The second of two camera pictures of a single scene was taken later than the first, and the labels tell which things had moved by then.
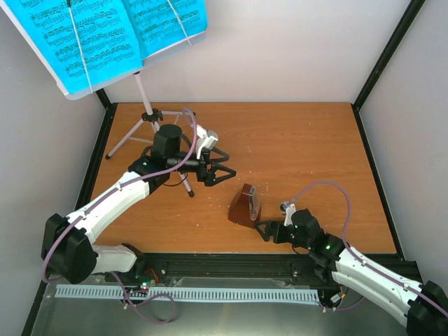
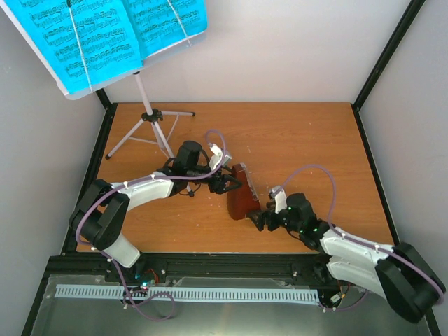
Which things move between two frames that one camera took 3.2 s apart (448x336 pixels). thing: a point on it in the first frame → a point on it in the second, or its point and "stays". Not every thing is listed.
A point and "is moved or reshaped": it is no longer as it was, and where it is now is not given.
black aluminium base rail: x=162 y=267 stays
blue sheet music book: x=92 y=41 stays
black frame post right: x=414 y=8 stays
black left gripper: x=208 y=176 → x=219 y=187
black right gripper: x=271 y=225 → x=262 y=215
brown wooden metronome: x=245 y=206 is moved or reshaped
